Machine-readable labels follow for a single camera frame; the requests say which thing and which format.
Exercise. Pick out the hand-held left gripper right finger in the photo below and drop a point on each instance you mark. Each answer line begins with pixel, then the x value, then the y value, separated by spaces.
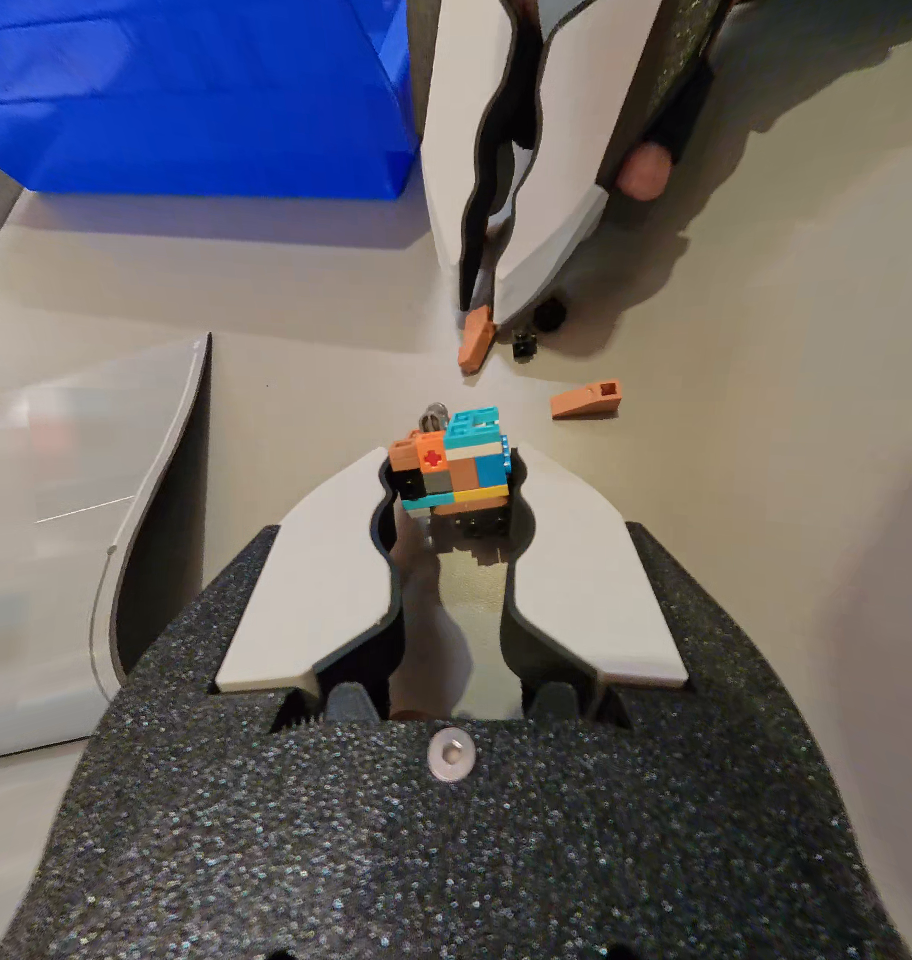
pixel 591 592

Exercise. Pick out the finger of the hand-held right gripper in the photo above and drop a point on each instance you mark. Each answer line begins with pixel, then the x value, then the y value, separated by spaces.
pixel 456 112
pixel 576 112

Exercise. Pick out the orange slope toy brick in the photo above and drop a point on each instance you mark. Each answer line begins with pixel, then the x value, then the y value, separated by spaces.
pixel 583 401
pixel 477 341

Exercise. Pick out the multicoloured toy brick model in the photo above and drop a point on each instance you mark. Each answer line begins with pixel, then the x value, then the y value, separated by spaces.
pixel 463 472

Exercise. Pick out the open instruction booklet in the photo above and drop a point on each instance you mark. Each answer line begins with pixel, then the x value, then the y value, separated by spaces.
pixel 51 562

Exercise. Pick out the small black round brick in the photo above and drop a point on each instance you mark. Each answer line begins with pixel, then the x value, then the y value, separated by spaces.
pixel 550 315

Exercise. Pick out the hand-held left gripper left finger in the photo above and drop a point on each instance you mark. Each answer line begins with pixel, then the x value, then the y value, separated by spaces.
pixel 313 585

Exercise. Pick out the small black square brick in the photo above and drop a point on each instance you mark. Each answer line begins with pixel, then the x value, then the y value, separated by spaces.
pixel 526 346

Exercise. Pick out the blue plastic bin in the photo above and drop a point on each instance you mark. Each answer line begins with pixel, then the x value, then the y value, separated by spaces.
pixel 186 97

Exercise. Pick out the grey desk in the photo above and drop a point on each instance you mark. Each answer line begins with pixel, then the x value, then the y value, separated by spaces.
pixel 763 375

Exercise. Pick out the person's right hand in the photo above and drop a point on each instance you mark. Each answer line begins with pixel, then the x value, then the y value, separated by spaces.
pixel 643 172

